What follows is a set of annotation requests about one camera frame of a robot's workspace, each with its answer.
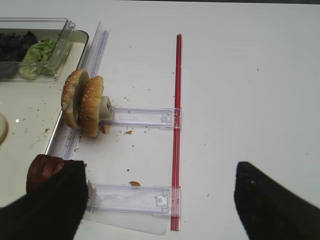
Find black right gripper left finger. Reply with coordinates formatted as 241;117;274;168
0;161;89;240

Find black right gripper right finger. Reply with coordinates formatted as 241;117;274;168
233;161;320;240

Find white pusher block patties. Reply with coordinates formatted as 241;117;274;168
86;179;96;206

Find stacked brown meat patties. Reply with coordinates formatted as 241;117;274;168
25;154;68;194

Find white round plate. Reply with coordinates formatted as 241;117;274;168
0;113;9;145

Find green lettuce in box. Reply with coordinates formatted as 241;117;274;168
19;39;56;80

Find right clear tray guide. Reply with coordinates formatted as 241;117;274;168
61;23;114;160

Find right red plastic strip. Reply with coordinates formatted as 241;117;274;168
169;33;183;232

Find sesame bun top inner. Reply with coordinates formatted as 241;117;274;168
79;75;104;137

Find sesame bun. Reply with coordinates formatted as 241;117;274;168
79;75;104;137
61;68;90;130

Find cream metal tray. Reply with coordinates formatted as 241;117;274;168
0;30;89;160

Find sesame bun top outer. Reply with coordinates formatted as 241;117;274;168
61;68;90;130

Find white pusher block buns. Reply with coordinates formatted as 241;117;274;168
99;96;114;121

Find clear plastic salad box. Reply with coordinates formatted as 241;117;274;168
0;17;75;82

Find purple cabbage leaves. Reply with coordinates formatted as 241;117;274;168
0;31;38;79

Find clear rail behind patties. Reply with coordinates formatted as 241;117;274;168
87;183;181;217

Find clear rail behind buns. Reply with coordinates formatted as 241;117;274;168
100;107;182;129

